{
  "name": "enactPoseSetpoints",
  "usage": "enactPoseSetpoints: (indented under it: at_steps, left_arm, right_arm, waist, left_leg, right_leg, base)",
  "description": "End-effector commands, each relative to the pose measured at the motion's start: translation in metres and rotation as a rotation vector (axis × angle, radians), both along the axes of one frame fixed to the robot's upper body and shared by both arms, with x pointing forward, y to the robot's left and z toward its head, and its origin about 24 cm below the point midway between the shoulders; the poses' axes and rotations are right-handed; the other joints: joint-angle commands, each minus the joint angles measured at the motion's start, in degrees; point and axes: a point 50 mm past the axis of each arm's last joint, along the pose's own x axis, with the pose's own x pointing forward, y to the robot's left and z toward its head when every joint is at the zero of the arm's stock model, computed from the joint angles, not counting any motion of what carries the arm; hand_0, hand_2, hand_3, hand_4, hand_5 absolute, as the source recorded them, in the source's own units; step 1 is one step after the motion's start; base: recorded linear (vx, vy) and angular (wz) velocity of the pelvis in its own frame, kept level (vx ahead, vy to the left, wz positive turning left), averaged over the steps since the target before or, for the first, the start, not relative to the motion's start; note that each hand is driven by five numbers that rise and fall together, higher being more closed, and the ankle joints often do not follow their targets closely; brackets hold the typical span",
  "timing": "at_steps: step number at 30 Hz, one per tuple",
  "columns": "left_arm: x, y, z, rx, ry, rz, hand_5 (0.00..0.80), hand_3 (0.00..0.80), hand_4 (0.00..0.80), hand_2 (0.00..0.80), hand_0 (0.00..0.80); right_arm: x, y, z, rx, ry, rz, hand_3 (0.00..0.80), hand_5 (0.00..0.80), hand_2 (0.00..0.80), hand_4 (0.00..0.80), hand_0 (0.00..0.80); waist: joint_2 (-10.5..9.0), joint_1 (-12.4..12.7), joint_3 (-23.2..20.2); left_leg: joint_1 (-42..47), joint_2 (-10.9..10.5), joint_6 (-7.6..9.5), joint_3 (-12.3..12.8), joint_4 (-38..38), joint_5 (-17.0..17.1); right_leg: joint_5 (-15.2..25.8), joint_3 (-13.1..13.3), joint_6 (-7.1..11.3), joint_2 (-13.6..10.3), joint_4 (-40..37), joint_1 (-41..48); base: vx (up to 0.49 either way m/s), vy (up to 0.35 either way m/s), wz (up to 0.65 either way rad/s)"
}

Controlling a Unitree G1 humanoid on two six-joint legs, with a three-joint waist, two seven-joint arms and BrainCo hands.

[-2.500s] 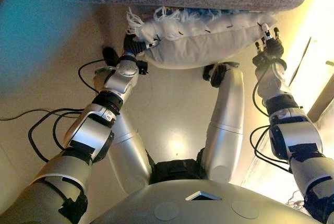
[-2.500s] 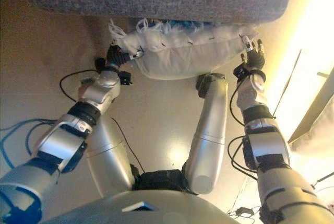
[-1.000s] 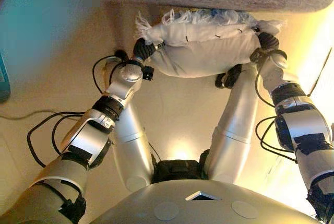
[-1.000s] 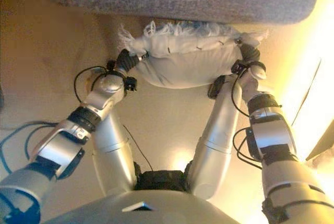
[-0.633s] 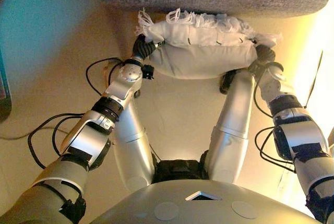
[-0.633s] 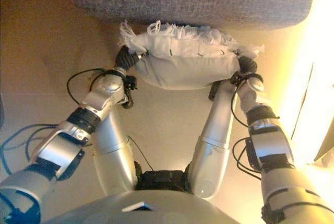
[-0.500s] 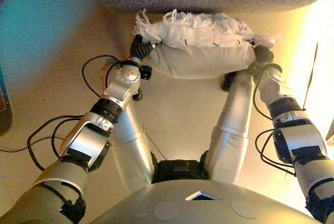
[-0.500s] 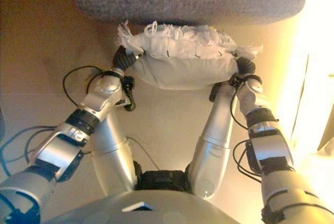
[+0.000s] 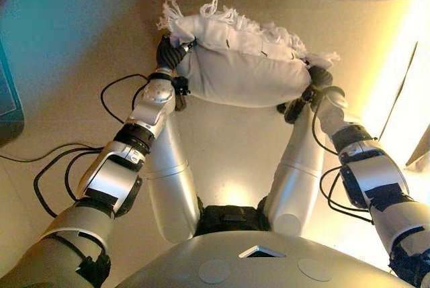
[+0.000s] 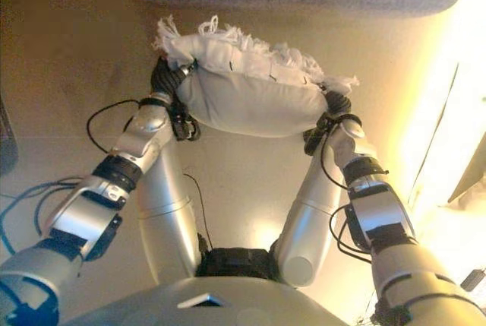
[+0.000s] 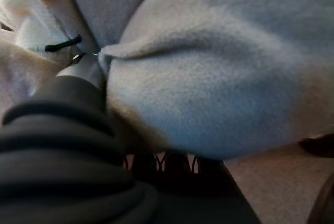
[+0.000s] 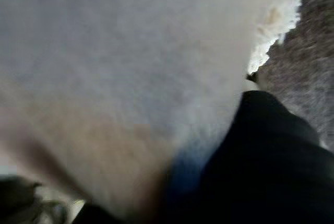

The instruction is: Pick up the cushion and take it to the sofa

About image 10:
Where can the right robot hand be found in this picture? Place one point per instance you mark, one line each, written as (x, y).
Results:
(338, 103)

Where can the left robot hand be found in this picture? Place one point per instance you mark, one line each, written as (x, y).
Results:
(165, 79)

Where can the white fringed cushion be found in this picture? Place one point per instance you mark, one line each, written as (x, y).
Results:
(254, 102)

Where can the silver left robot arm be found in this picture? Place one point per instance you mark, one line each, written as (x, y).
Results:
(79, 216)

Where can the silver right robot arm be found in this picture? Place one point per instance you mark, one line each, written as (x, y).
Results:
(383, 212)

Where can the silver right robot leg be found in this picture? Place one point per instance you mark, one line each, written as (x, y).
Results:
(311, 219)

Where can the silver robot leg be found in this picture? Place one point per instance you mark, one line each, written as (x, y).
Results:
(311, 219)
(167, 204)

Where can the silver left robot leg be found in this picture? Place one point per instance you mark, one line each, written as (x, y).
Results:
(167, 204)

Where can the glossy dark reflective panel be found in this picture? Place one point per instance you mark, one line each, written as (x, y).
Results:
(7, 140)

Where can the grey robot torso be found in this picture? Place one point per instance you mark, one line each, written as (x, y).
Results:
(228, 303)

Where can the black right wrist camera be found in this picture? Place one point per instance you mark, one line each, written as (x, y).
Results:
(314, 134)

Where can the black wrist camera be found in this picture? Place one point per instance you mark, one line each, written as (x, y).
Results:
(314, 134)
(186, 124)

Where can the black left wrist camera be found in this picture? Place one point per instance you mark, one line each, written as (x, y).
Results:
(186, 124)

